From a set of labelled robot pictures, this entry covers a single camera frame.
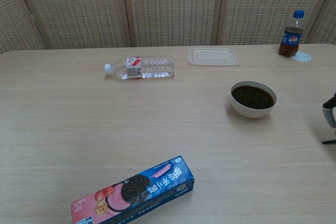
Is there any wooden rattan folding screen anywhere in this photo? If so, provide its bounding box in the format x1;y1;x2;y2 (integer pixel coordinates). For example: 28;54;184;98
0;0;336;54

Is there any white bowl with dark liquid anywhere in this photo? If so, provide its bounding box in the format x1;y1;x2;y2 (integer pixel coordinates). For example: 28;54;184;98
230;80;278;119

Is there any clear plastic water bottle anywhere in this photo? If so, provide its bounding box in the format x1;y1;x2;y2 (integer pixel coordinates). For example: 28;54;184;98
104;55;176;80

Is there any blue pink cookie box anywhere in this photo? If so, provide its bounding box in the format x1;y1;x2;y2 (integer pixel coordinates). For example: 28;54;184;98
70;155;195;224

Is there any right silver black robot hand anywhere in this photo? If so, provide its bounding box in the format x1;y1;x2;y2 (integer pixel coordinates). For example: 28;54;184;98
322;91;336;130

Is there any white round table disc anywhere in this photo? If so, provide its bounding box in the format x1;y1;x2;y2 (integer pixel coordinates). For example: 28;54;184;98
290;52;313;63

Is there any cola bottle with blue cap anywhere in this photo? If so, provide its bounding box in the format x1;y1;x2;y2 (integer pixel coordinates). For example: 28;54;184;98
278;9;306;58

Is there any clear plastic container lid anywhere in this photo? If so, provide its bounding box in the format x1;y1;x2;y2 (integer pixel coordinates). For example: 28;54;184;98
187;48;240;67

